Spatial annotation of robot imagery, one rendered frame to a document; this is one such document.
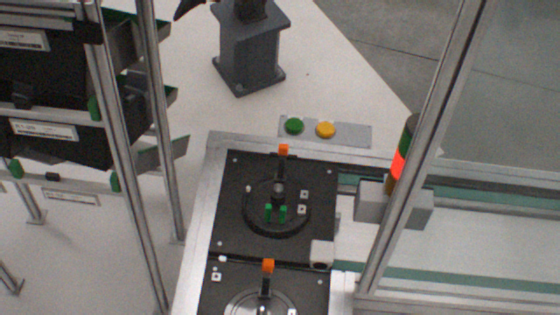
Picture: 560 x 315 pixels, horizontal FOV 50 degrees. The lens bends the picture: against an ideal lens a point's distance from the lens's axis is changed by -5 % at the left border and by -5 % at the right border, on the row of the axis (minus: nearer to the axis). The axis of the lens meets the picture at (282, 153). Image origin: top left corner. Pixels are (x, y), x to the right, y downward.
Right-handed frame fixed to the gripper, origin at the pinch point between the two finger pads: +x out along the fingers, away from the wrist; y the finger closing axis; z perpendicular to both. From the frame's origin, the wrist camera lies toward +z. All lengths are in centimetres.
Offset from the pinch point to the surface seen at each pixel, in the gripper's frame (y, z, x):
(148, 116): 6.3, 1.0, 22.8
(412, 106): 59, -154, -75
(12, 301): -19, -32, 57
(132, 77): 0.0, -1.2, 15.7
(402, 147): 46, 13, 22
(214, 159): 11.3, -33.1, 15.1
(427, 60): 61, -161, -105
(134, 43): 6.3, 17.7, 19.1
